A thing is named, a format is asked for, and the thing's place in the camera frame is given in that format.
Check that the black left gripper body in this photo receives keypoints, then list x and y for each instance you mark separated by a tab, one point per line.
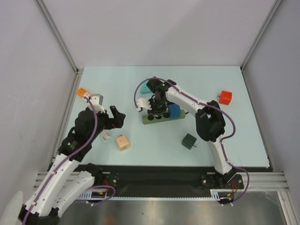
105	122

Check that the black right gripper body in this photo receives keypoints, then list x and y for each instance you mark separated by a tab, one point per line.
157	108

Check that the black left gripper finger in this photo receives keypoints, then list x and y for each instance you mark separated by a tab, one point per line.
119	120
114	111

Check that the blue cube socket adapter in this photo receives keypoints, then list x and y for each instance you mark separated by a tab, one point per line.
174	111

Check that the beige cube socket adapter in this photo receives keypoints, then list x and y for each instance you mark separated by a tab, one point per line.
123	142

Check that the orange power strip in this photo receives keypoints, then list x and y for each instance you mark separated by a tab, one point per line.
82	92

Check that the red cube socket adapter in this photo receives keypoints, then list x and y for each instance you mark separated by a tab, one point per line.
225	97

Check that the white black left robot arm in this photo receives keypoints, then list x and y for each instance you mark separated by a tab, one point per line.
51	199

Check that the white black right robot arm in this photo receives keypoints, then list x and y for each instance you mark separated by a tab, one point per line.
209	119

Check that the green power strip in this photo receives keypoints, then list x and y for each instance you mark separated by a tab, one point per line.
164	118

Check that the teal mountain-shaped power strip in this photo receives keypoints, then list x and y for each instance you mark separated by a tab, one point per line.
144	89

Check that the dark green cube socket adapter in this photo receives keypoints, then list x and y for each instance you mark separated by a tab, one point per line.
189	141

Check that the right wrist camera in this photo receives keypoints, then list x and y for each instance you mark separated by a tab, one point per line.
142	103

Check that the white cable duct rail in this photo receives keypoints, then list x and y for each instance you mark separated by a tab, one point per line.
97	195

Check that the left aluminium frame post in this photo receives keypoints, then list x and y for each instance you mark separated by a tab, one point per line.
56	34

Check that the aluminium frame post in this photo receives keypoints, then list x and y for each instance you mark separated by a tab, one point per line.
56	34
262	32

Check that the right aluminium frame post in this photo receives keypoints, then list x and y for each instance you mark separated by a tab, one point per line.
262	32

